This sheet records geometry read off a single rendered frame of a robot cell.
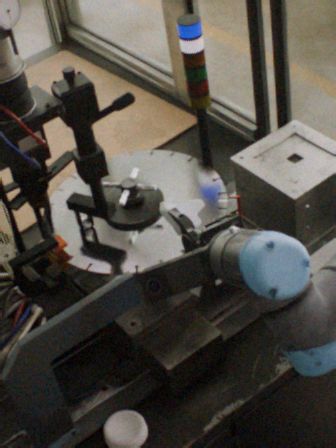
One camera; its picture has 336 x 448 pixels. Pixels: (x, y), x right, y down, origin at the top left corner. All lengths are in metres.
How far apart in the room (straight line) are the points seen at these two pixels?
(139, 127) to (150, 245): 0.67
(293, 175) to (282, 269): 0.60
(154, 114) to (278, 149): 0.50
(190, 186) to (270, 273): 0.53
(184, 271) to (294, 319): 0.20
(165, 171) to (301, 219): 0.27
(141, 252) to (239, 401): 0.30
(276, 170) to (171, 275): 0.49
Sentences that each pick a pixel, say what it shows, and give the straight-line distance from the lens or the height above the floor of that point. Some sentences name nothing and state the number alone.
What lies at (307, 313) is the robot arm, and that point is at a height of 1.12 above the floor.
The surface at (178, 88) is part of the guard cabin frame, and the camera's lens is 1.98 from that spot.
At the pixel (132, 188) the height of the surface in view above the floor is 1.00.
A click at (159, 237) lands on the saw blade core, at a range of 1.30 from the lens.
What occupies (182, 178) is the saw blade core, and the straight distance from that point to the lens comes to 1.42.
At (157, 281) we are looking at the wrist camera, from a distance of 1.07.
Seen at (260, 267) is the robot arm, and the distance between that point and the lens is 0.89.
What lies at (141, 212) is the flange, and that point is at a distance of 1.34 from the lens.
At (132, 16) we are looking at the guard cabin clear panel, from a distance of 2.07.
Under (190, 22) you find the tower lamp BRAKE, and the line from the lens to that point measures 1.47.
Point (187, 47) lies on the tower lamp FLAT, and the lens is 1.49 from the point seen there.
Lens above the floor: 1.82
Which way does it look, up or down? 41 degrees down
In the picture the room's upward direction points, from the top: 11 degrees counter-clockwise
